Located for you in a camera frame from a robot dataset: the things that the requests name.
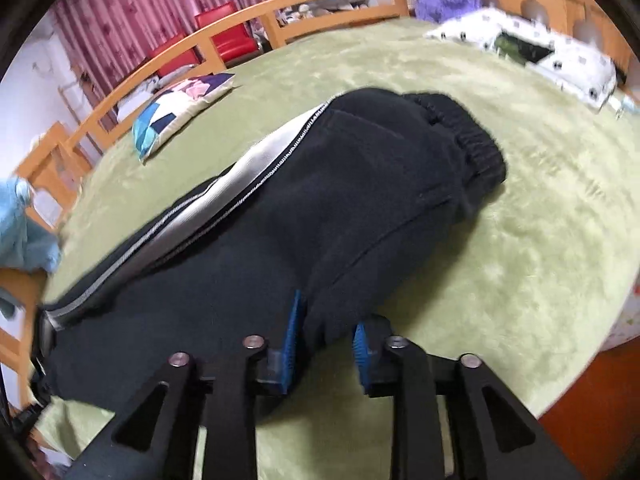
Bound pink striped curtain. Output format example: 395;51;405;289
52;0;314;97

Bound green bed blanket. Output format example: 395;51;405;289
34;16;640;480

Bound red chair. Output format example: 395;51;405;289
149;32;201;77
194;1;259;64

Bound black pants with white stripe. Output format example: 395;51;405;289
43;88;506;411

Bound colourful patchwork pillow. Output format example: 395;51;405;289
131;73;234;164

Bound light blue garment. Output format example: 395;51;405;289
0;176;61;273

